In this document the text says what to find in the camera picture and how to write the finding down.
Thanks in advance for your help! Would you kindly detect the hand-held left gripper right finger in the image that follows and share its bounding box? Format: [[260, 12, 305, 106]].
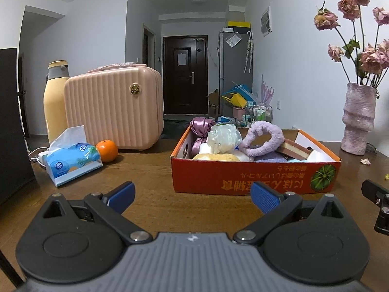
[[233, 182, 350, 246]]

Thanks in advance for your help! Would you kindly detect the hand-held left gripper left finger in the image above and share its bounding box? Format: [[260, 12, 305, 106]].
[[38, 182, 154, 245]]

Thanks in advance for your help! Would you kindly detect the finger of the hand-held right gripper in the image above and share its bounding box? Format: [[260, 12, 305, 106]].
[[361, 179, 389, 235]]

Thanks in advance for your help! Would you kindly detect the orange cardboard box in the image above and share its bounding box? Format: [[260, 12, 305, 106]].
[[170, 125, 341, 195]]

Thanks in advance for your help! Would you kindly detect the orange brown scrub sponge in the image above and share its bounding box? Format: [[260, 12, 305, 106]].
[[275, 138, 314, 161]]

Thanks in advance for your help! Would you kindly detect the white yellow alpaca plush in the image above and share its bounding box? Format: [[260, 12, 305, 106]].
[[192, 153, 253, 162]]

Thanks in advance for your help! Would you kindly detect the orange fruit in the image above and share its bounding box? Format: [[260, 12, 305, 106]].
[[96, 140, 118, 163]]

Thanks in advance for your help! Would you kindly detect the blue tissue pack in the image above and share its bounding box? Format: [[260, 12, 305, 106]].
[[45, 125, 104, 187]]

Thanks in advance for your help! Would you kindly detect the purple fluffy headband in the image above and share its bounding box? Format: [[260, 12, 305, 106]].
[[240, 121, 285, 158]]

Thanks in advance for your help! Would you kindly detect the clear white mesh puff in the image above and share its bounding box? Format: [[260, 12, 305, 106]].
[[207, 124, 243, 154]]

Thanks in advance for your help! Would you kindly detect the pink textured vase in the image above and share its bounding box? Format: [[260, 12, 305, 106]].
[[340, 82, 377, 155]]

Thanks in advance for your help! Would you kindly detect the black bag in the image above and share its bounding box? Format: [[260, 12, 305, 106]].
[[162, 119, 195, 140]]

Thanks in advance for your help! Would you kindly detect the metal cart with bottles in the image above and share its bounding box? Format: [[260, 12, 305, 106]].
[[242, 101, 273, 127]]

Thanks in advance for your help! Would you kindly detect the pink ribbed suitcase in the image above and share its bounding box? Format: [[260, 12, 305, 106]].
[[64, 65, 165, 151]]

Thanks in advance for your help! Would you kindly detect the pink satin scrunchie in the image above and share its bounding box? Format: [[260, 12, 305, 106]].
[[190, 117, 217, 159]]

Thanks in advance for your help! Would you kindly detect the blue yellow clutter pile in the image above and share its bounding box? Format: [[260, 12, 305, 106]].
[[221, 81, 252, 108]]

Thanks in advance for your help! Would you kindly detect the yellow bottle grey lid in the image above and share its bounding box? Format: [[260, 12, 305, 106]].
[[43, 60, 70, 146]]

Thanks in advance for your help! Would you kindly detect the brown cardboard carton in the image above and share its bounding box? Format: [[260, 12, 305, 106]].
[[207, 89, 220, 116]]

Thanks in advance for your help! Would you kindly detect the dark wooden door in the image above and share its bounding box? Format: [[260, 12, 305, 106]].
[[162, 36, 209, 115]]

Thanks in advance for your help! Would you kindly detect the black flat panel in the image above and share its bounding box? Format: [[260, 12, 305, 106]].
[[0, 48, 36, 205]]

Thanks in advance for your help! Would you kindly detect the grey refrigerator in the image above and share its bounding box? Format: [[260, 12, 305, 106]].
[[219, 30, 253, 119]]

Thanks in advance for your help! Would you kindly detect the bunch of dried pink roses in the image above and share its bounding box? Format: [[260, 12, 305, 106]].
[[314, 0, 389, 89]]

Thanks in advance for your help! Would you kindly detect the clear folded umbrella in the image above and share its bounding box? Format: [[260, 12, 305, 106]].
[[244, 31, 254, 74]]

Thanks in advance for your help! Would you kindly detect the clear plastic bag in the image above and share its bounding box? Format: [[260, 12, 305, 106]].
[[225, 34, 242, 48]]

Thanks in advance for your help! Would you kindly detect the yellow black box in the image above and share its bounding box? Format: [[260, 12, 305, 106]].
[[228, 21, 251, 32]]

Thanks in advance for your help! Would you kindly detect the white charger with cable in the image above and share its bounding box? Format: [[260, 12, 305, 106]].
[[29, 147, 50, 168]]

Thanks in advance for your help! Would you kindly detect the purple wall decoration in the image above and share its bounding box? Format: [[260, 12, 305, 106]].
[[260, 74, 275, 105]]

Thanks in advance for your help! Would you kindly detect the side door frame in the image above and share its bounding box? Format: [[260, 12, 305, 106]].
[[143, 24, 156, 67]]

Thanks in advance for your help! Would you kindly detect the white wall breaker panel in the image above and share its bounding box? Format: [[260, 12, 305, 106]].
[[261, 5, 272, 37]]

